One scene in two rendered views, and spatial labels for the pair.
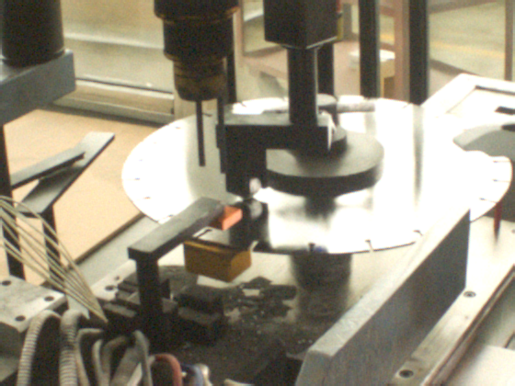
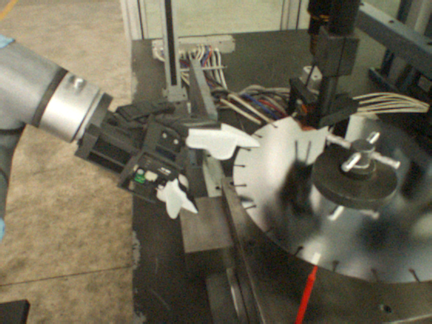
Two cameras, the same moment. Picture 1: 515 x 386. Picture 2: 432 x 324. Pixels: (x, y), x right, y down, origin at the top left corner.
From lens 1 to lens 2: 1.05 m
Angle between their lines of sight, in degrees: 105
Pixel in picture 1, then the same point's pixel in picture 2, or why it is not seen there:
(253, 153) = (340, 122)
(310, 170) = (332, 153)
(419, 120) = (374, 255)
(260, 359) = not seen: hidden behind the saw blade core
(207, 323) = not seen: hidden behind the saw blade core
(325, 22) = (319, 59)
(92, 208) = not seen: outside the picture
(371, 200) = (289, 158)
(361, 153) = (332, 177)
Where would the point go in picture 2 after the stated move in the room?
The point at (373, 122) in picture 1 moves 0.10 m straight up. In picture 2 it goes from (392, 233) to (423, 167)
